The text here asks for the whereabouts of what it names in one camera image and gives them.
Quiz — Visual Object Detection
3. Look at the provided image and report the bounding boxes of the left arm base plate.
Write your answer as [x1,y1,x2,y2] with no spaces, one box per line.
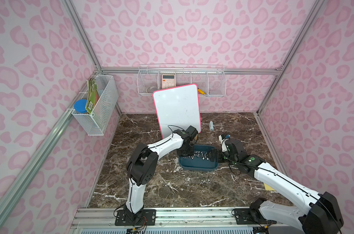
[115,209,156,226]

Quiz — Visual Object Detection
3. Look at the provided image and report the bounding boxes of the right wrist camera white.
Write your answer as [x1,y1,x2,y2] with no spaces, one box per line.
[218,134,230,151]

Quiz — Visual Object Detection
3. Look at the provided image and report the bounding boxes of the blue round lid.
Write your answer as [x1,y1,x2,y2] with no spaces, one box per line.
[74,99,87,114]

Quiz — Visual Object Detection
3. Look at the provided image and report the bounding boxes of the metal bowl in basket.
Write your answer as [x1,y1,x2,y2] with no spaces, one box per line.
[147,85,158,94]

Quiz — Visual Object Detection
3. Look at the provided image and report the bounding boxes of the pink framed whiteboard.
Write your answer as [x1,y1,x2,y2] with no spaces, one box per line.
[152,84,202,138]

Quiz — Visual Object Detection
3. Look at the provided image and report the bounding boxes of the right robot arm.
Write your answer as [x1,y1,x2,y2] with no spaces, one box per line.
[207,135,344,234]

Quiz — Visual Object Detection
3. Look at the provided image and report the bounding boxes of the white wire wall basket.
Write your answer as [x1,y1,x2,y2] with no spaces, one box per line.
[136,66,227,97]

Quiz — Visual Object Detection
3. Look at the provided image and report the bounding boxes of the pink calculator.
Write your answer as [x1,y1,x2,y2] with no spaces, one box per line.
[161,74,176,89]

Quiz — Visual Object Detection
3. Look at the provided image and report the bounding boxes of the white mesh side basket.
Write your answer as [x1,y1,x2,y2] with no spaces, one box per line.
[72,75,119,136]

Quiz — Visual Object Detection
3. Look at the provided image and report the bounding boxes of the green paper packets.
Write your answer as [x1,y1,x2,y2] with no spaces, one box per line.
[86,78,100,114]

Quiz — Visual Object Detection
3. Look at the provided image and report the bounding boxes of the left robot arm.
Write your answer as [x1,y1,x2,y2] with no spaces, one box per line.
[123,126,198,221]

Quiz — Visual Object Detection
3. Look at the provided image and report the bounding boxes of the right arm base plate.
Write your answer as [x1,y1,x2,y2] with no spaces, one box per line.
[231,208,277,225]

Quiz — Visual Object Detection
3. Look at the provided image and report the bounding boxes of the teal plastic storage box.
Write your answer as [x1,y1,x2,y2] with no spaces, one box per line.
[178,145,218,172]

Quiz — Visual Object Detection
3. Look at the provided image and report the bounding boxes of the pile of wing nuts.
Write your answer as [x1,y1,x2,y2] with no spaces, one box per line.
[183,151,210,160]

